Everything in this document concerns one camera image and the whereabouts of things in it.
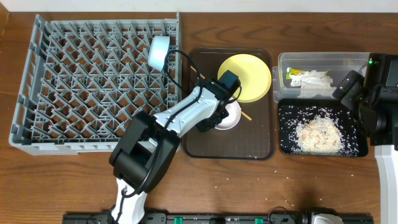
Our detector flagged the white tissue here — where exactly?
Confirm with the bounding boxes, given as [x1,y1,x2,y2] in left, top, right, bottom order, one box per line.
[290,70,336,98]

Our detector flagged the blue bowl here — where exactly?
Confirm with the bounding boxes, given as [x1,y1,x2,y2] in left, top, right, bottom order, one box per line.
[148,35,170,72]

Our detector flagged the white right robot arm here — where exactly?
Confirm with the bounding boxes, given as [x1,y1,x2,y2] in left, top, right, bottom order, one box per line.
[333,53,397,224]

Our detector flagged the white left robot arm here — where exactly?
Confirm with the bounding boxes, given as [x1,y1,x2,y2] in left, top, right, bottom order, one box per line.
[109,70,242,223]

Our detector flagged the black waste bin tray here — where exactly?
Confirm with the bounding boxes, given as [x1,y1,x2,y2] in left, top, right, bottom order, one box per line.
[277,98,370,157]

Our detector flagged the clear plastic waste container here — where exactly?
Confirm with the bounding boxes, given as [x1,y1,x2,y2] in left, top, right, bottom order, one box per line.
[272,52,369,103]

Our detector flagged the grey dishwasher rack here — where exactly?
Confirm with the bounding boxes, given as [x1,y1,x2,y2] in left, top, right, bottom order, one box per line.
[9,16,182,156]

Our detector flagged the dark brown serving tray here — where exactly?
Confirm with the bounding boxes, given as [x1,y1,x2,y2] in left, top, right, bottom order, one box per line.
[182,47,275,160]

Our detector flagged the wooden chopstick upper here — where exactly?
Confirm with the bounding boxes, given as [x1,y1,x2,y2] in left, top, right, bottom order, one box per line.
[190,66,206,79]

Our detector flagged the rice and food scraps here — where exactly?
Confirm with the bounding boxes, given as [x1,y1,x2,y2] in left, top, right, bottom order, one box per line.
[279,105,361,156]

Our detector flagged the yellow plate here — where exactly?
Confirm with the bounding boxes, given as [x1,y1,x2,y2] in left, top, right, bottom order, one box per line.
[218,54,272,103]

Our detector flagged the green yellow wrapper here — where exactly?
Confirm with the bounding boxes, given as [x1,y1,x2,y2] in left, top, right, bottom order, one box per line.
[285,67,303,80]

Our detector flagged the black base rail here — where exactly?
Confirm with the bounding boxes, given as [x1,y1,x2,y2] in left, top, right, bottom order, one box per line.
[62,211,376,224]

